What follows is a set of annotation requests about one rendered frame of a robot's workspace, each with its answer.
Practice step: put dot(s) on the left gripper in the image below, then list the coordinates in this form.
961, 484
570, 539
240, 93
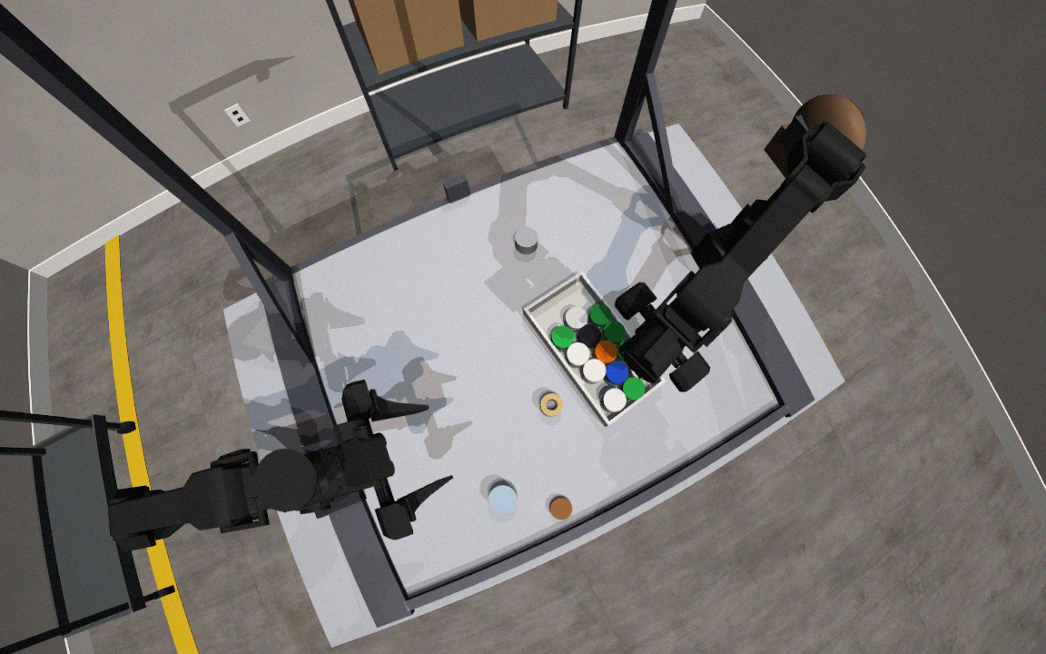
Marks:
637, 299

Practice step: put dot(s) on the black metal frame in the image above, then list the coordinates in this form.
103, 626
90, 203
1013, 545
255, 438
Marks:
27, 52

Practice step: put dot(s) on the brown flat disc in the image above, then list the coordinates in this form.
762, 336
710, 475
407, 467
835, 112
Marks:
560, 508

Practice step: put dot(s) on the tan roll of tape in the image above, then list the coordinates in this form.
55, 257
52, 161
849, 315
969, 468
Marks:
556, 399

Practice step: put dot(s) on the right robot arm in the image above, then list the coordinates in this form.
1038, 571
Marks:
218, 497

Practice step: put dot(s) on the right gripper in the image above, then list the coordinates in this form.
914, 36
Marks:
394, 516

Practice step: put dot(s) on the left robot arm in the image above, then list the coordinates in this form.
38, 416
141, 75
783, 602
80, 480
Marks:
709, 296

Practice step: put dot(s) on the blue jar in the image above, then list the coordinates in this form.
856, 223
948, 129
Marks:
616, 373

